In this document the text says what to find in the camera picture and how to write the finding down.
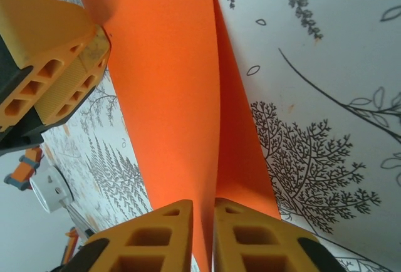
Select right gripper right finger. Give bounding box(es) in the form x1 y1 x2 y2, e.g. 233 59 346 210
214 197 322 272

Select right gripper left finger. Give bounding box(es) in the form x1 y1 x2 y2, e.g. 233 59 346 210
78 199 194 272

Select orange paper sheet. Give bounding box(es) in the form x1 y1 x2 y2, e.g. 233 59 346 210
67 0 281 272

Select white round analog clock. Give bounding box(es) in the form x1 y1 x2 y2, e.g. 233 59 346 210
29 158 73 214

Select floral print tablecloth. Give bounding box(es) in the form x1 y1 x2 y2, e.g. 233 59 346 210
0 0 401 272

